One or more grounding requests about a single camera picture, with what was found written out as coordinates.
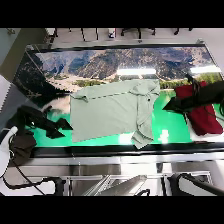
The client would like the red garment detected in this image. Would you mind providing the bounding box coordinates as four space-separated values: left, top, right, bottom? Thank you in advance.
174 80 224 137

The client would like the black office chair base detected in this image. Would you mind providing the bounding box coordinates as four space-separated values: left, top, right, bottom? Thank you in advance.
120 27 157 40

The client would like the silver frame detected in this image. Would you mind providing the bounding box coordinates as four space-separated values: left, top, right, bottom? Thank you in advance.
5 153 224 197

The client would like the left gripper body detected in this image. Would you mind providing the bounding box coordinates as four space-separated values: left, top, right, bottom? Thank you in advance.
33 113 59 132

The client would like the pale green polo shirt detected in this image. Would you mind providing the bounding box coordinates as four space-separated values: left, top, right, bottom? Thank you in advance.
69 78 162 150

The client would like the black cable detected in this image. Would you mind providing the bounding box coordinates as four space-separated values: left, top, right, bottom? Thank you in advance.
2 157 48 197

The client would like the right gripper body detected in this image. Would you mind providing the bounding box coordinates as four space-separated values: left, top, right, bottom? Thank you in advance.
172 95 198 115

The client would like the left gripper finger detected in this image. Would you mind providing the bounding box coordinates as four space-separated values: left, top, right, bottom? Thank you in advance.
45 127 67 140
53 118 74 131

